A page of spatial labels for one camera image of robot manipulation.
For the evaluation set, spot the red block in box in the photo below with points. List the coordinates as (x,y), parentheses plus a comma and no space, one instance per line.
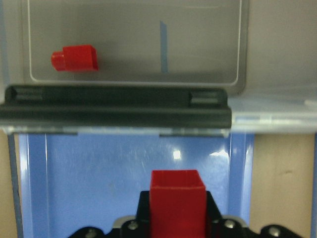
(78,58)

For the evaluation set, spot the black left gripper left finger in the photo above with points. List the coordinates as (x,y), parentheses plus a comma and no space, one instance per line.
(143,217)

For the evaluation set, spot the red block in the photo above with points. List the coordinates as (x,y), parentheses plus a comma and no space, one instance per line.
(178,204)
(78,58)

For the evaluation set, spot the clear plastic storage box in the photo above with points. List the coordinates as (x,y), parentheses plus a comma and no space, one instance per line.
(262,52)

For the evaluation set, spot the black box latch handle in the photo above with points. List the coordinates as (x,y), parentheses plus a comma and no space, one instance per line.
(26,105)

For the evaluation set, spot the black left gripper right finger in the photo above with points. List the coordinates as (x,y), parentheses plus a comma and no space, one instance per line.
(213,216)

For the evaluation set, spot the blue plastic tray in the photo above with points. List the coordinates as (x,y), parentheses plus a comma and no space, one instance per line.
(64,182)

